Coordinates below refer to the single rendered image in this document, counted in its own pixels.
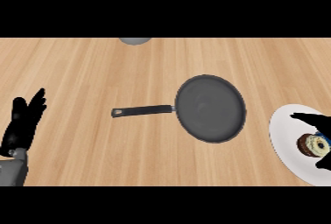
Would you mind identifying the white plate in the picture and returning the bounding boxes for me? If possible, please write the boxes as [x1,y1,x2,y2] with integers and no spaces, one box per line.
[268,103,331,187]

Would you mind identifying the dark grey frying pan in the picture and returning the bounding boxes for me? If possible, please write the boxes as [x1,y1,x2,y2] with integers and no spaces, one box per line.
[110,73,249,144]

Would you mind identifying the grey round object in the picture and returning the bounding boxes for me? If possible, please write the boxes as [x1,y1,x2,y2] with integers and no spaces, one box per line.
[119,37,153,46]

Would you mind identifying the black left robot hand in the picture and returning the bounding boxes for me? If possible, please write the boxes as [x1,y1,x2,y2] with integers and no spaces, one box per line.
[0,87,48,158]

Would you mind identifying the chocolate cupcake with pale frosting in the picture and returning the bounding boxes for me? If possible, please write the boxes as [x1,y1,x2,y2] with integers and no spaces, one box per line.
[296,133,331,158]

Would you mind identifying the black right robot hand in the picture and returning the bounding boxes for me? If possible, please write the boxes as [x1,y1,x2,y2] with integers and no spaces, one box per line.
[289,112,331,172]

